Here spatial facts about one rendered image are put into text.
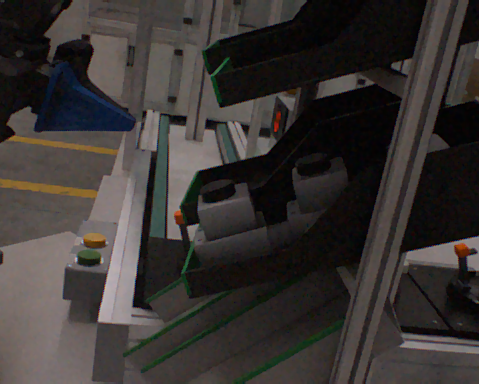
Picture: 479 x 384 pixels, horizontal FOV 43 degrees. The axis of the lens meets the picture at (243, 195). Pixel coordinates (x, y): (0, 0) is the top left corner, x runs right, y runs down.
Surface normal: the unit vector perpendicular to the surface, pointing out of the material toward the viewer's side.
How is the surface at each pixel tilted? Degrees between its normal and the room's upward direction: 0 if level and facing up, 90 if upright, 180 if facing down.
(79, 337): 0
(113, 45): 90
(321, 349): 90
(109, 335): 90
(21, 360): 0
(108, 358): 90
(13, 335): 0
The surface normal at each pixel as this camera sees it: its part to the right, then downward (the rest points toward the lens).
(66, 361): 0.17, -0.93
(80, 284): 0.11, 0.35
